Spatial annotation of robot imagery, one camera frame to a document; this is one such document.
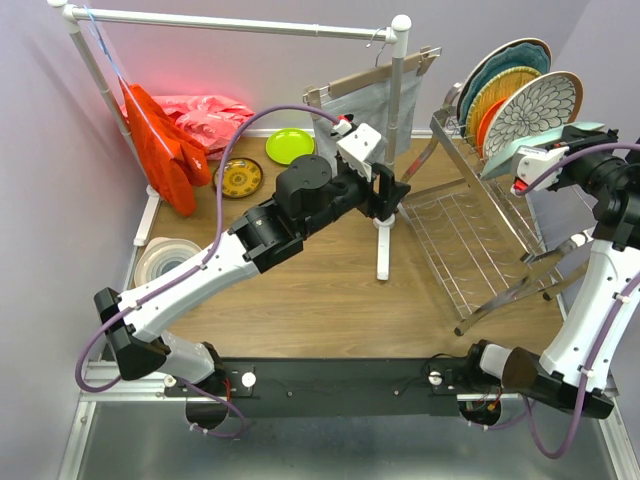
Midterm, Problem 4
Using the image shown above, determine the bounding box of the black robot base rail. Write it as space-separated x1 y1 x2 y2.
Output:
164 357 536 419

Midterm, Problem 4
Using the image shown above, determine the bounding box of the beige clip hanger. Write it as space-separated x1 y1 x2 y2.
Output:
302 46 442 108

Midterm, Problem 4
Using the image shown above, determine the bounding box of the woven bamboo plate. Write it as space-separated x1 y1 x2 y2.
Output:
465 66 541 137

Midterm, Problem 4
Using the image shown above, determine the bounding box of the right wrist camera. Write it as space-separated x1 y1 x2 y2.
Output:
510 146 569 196

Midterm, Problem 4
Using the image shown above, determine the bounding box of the orange plastic plate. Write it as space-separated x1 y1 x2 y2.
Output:
476 97 507 154

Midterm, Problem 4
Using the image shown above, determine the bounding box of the large floral ceramic plate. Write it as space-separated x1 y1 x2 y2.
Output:
455 37 553 116

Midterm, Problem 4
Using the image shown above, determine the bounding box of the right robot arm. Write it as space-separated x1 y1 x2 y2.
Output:
455 125 639 419

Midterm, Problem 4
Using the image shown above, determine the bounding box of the lime green plate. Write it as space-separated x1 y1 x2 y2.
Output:
265 128 315 166

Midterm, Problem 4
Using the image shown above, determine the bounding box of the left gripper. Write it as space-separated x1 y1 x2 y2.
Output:
300 159 412 239

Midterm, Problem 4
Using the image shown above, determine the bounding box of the blue wire hanger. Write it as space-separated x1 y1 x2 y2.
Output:
82 5 174 158

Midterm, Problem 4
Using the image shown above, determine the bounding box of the dark yellow patterned plate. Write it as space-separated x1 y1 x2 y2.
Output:
212 157 264 199

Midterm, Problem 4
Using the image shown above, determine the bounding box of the metal dish rack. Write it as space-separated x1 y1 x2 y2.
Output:
400 84 591 336

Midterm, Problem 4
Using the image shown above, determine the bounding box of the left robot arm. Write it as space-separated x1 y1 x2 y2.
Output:
94 155 410 395

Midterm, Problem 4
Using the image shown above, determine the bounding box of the white clothes rack frame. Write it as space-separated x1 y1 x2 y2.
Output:
47 0 414 281

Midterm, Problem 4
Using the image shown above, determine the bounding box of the pink plastic bag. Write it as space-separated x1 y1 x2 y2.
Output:
151 95 254 161

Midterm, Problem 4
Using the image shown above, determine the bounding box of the white striped plate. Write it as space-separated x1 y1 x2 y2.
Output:
133 237 201 287

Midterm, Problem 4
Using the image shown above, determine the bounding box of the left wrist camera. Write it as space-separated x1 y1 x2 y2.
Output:
331 116 386 183

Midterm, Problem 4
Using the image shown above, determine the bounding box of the teal scalloped plate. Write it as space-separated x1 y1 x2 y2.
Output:
458 41 551 134

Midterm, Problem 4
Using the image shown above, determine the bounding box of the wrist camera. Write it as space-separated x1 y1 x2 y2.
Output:
510 146 569 196
331 116 386 183

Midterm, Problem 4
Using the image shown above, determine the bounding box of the orange garment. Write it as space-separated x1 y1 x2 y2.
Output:
119 81 211 216

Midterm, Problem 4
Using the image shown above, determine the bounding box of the brown rim floral plate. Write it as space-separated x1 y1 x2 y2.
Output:
482 71 584 160

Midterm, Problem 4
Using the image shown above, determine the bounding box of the light blue divided tray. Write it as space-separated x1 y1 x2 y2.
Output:
480 121 605 180

